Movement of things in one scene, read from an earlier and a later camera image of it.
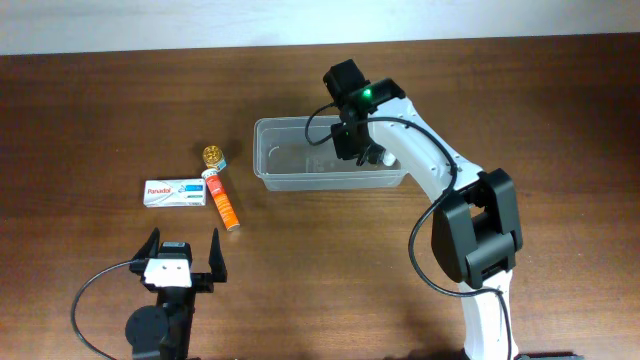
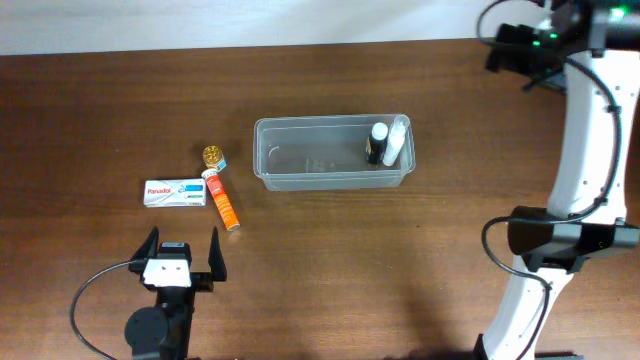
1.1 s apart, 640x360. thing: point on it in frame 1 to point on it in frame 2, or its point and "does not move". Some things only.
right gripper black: [344, 148] to [519, 39]
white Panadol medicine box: [175, 193] does not move
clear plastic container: [298, 153] does not move
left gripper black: [204, 281] does not move
